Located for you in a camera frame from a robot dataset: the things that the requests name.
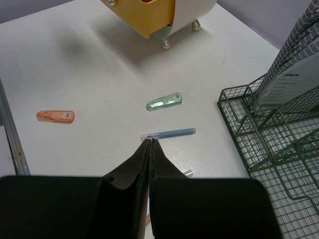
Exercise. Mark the green wire mesh organizer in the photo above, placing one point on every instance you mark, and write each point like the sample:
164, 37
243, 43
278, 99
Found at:
279, 146

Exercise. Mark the orange transparent correction tape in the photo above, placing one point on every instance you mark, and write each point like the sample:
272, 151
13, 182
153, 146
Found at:
56, 116

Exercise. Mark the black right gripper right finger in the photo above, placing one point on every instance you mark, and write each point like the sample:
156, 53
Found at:
206, 208

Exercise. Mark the orange highlighter pen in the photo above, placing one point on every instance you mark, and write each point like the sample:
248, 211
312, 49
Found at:
148, 219

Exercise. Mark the blue highlighter pen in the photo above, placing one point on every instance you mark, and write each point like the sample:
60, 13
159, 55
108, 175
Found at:
168, 134

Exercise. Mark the grey white manual booklet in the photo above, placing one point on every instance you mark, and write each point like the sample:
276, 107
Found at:
295, 70

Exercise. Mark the cream round drawer box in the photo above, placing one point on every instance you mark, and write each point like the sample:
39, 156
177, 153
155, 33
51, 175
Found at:
159, 19

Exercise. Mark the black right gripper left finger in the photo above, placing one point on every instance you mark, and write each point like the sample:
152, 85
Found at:
113, 206

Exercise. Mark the green transparent correction tape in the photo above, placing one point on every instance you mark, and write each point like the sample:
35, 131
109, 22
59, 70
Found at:
164, 102

